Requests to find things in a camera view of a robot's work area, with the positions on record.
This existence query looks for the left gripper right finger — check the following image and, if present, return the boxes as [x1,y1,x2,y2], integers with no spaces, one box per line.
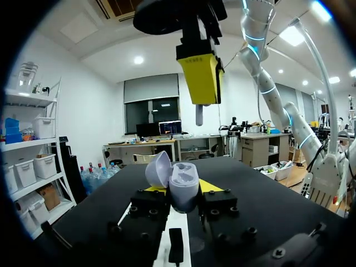
[197,179,260,247]

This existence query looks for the white cable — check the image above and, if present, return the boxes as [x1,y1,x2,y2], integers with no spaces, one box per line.
[288,16,340,158]

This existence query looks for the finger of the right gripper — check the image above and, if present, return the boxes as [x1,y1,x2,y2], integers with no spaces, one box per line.
[175,41,218,106]
[211,26,226,105]

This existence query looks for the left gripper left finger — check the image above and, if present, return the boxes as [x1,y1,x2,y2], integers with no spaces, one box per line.
[107,185,171,251]

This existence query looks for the lavender earbud case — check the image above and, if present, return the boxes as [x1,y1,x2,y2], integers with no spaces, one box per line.
[145,151,200,214]

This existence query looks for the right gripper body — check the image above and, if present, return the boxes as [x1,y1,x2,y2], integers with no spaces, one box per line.
[132,0,228,47]

